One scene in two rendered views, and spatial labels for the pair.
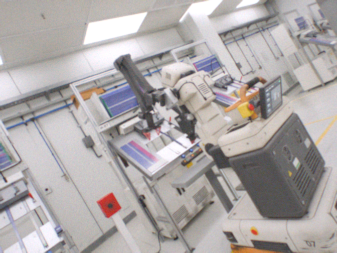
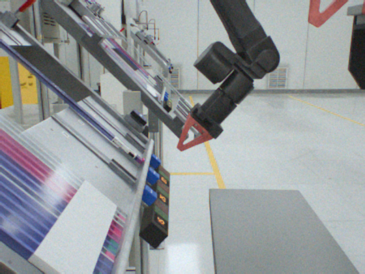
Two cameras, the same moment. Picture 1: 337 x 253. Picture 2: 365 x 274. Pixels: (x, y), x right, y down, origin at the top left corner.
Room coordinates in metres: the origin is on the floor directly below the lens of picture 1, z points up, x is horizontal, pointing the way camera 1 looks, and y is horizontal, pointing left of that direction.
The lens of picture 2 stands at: (1.66, 0.54, 0.96)
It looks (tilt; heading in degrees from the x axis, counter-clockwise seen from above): 13 degrees down; 302
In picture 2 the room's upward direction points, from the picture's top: straight up
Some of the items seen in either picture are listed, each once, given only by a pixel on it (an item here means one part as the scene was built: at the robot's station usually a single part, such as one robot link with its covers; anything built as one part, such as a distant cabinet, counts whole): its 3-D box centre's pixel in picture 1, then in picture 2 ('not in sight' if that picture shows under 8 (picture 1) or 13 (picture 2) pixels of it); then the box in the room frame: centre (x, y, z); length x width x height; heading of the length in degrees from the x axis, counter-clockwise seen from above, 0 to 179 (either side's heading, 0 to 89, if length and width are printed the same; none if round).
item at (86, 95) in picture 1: (97, 91); not in sight; (2.71, 0.54, 1.82); 0.68 x 0.30 x 0.20; 123
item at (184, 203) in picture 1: (169, 195); not in sight; (2.59, 0.40, 0.31); 0.70 x 0.65 x 0.62; 123
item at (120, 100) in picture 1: (124, 100); not in sight; (2.52, 0.28, 1.52); 0.51 x 0.13 x 0.27; 123
